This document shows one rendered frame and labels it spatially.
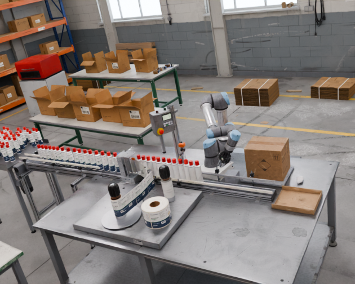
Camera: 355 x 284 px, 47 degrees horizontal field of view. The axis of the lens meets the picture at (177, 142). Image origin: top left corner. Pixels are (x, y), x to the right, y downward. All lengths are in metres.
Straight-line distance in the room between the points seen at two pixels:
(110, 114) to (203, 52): 4.47
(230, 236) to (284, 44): 6.10
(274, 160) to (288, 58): 5.43
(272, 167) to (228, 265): 0.99
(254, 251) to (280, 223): 0.32
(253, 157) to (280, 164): 0.22
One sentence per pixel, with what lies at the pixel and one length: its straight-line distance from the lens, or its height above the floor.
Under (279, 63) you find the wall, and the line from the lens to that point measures 8.68.
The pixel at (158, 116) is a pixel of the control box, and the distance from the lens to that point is 3.34.
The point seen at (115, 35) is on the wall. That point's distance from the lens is 10.91.
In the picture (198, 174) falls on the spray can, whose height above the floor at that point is 0.97.
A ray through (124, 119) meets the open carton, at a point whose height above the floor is 0.88.
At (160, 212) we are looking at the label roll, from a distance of 2.93.
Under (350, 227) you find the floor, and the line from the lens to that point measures 4.30.
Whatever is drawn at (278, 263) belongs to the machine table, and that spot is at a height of 0.83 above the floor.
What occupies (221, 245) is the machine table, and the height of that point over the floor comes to 0.83.
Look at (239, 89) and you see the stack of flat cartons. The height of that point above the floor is 0.30.
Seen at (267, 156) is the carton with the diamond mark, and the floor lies 1.06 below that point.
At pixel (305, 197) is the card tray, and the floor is 0.83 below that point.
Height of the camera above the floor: 2.61
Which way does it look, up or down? 24 degrees down
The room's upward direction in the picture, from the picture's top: 11 degrees counter-clockwise
